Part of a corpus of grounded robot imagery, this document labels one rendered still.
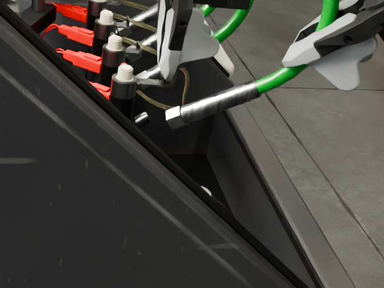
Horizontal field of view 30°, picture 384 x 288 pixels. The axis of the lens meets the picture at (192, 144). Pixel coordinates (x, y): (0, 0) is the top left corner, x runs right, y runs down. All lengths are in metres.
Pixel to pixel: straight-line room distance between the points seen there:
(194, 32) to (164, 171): 0.34
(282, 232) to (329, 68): 0.34
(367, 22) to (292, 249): 0.39
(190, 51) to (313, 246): 0.28
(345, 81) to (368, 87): 3.18
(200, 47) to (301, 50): 0.16
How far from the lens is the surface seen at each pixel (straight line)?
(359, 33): 0.59
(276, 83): 0.67
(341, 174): 2.97
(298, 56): 0.64
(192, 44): 0.76
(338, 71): 0.64
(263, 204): 0.99
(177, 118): 0.70
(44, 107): 0.40
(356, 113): 3.50
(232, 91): 0.68
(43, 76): 0.39
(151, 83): 0.79
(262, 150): 1.04
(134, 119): 0.81
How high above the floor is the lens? 1.46
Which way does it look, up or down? 30 degrees down
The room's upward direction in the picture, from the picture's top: 10 degrees clockwise
